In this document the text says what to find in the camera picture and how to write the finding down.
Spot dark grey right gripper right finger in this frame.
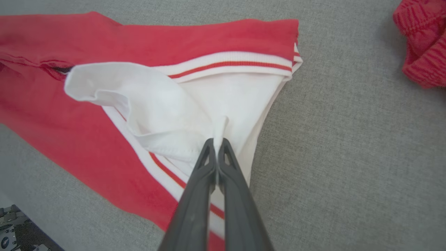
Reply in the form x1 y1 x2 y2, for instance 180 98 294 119
218 138 274 251

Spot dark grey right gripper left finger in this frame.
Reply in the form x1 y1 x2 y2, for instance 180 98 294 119
157 138 217 251

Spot red Bulls 23 jersey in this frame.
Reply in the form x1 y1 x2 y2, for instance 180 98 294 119
0 12 303 251

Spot red shorts white trim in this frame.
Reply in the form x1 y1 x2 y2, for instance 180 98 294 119
393 0 446 89

